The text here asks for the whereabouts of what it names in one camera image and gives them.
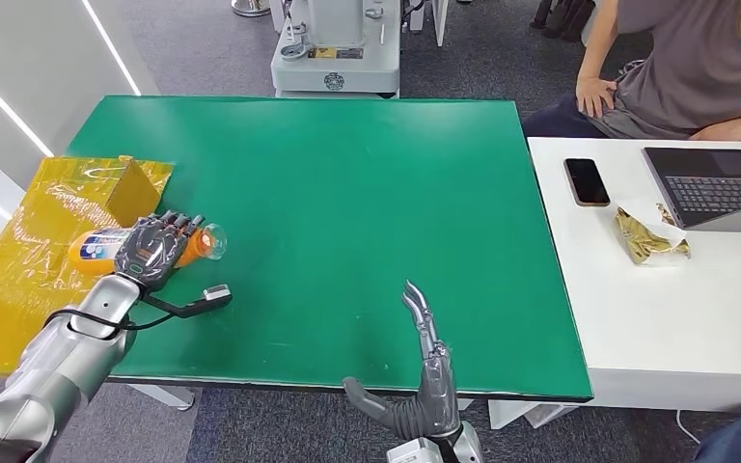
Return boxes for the white floor cable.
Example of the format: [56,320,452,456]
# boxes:
[674,410,704,448]

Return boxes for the gold foil snack wrapper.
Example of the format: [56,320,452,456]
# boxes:
[613,201,693,266]

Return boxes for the chrome chair base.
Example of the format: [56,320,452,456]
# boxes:
[231,0,272,18]

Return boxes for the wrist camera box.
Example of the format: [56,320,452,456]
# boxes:
[386,437,439,463]
[147,285,233,319]

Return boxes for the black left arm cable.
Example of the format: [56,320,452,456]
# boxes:
[42,308,177,341]

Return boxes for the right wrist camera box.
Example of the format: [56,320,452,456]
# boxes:
[386,437,439,463]

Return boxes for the orange plastic bottle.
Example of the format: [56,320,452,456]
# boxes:
[67,223,228,277]

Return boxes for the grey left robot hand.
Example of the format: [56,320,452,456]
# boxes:
[113,210,206,294]

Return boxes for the person's right hand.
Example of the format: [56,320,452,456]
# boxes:
[574,76,619,121]

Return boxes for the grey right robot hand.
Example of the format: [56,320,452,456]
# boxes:
[343,280,462,442]

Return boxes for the person's left hand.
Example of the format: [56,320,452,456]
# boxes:
[688,120,737,143]

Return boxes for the white desk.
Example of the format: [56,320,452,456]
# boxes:
[488,137,741,430]

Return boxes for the person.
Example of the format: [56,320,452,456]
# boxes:
[522,0,741,143]

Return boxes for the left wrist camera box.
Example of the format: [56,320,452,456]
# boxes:
[147,285,233,319]

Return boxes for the black smartphone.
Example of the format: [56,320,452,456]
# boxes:
[563,157,612,208]

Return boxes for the yellow tape-wrapped cardboard box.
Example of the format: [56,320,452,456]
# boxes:
[0,154,175,379]

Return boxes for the white panel leg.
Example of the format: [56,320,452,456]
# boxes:
[430,0,450,47]

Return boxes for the grey open laptop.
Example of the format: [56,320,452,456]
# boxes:
[642,147,741,234]

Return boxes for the grey machine stand with column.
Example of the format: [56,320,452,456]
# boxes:
[269,0,402,99]

